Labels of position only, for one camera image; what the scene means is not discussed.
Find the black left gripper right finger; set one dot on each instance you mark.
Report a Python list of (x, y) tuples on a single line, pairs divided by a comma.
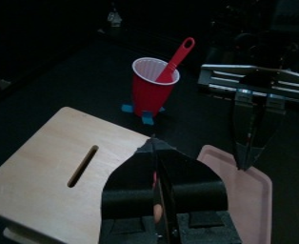
[(197, 193)]

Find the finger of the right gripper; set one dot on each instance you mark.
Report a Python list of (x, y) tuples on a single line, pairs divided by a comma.
[(272, 117), (243, 127)]

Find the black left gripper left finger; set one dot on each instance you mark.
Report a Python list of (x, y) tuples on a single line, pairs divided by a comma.
[(128, 193)]

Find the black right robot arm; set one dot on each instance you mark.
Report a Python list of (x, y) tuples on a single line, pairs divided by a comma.
[(261, 47)]

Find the pink plastic tray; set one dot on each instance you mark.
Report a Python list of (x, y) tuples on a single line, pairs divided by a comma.
[(248, 197)]

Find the red plastic cup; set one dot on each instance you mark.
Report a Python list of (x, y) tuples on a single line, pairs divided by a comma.
[(149, 95)]

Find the blue tape marker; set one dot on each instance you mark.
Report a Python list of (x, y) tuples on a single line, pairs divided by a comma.
[(146, 118)]

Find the wooden board with slot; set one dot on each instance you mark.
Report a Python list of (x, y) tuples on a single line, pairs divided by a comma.
[(40, 165)]

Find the small white background object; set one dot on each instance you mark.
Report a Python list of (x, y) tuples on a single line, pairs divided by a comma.
[(113, 19)]

